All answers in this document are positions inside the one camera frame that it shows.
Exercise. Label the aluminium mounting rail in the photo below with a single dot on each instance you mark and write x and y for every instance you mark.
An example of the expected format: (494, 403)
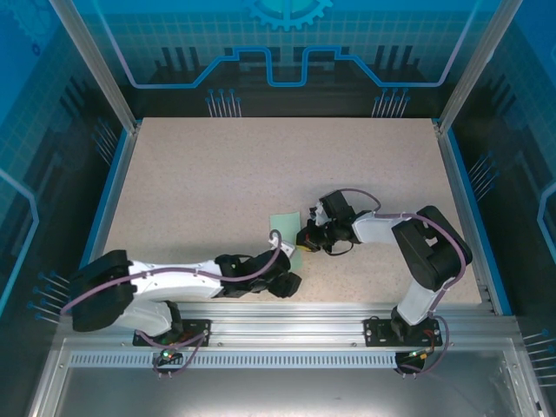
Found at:
(286, 326)

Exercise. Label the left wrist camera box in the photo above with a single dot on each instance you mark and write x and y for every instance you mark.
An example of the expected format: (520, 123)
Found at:
(287, 249)

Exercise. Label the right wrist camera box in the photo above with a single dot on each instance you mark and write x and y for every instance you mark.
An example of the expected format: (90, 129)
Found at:
(320, 216)

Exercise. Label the light green paper sheet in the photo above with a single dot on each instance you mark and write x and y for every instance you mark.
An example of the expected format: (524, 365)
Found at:
(284, 226)

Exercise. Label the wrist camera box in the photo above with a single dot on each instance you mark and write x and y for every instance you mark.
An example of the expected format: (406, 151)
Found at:
(287, 249)
(320, 216)

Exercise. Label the aluminium side rail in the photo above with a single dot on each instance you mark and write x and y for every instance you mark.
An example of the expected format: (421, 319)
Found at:
(455, 174)
(119, 174)

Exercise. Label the grey metal tray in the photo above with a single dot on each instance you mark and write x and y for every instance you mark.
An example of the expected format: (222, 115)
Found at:
(278, 391)

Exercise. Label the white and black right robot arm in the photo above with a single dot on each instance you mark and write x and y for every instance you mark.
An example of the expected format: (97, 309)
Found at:
(430, 252)

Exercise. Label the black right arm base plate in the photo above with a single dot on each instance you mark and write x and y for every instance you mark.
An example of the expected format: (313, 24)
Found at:
(375, 332)

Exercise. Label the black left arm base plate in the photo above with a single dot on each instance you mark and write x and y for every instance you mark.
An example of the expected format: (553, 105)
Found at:
(143, 336)

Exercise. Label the aluminium corner post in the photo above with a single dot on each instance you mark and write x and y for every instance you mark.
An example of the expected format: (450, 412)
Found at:
(100, 74)
(473, 65)

